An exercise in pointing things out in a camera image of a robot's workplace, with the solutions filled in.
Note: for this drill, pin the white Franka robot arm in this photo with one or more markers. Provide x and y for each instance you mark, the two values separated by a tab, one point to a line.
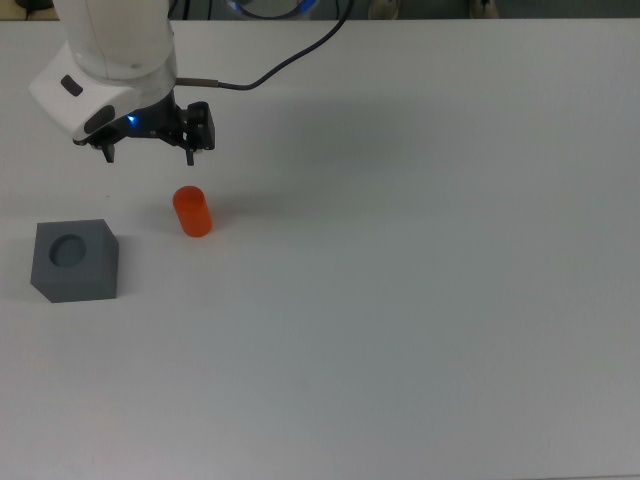
115	45

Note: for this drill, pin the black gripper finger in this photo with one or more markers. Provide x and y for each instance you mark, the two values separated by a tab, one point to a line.
202	130
108	145

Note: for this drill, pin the round blue-lit glossy disc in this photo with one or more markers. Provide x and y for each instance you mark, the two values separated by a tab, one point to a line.
267	6

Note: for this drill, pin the pale shoe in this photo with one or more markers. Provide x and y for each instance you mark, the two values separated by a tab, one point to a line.
484	7
384	7

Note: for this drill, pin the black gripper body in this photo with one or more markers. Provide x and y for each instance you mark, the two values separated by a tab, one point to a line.
155	120

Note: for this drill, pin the grey block with round hole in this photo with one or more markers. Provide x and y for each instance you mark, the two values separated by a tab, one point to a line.
95	272

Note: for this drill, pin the orange cylinder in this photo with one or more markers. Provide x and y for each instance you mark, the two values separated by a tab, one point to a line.
192	212

